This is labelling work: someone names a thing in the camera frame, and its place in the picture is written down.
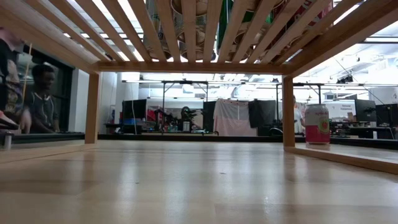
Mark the wooden slatted shelf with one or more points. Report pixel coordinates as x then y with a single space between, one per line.
186 68

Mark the red soda can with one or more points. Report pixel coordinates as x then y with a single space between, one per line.
306 7

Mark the black cloth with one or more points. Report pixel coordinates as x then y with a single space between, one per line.
262 115

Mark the black monitor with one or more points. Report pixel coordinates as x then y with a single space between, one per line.
365 110
387 115
133 109
209 115

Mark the white and pink can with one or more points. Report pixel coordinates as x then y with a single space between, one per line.
316 127

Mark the black metal frame stand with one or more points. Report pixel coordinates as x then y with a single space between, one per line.
304 84
183 82

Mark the red board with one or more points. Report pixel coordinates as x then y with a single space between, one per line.
151 115

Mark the black ceiling spotlights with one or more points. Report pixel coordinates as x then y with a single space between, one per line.
345 79

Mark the white post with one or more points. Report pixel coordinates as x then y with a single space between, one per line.
8 141

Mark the person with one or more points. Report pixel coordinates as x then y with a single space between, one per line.
9 81
299 119
42 109

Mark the dark desk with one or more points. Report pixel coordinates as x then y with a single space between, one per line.
363 132

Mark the pale pink cloth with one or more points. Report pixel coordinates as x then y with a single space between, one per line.
233 119

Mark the black background robot arms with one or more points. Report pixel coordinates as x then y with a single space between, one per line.
186 113

